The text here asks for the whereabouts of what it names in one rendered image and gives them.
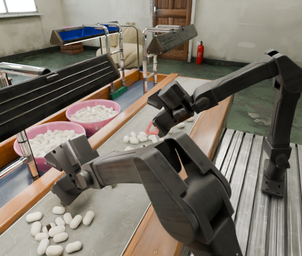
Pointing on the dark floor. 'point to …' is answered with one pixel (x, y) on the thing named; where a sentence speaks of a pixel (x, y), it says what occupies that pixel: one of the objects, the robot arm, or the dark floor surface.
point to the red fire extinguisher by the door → (200, 54)
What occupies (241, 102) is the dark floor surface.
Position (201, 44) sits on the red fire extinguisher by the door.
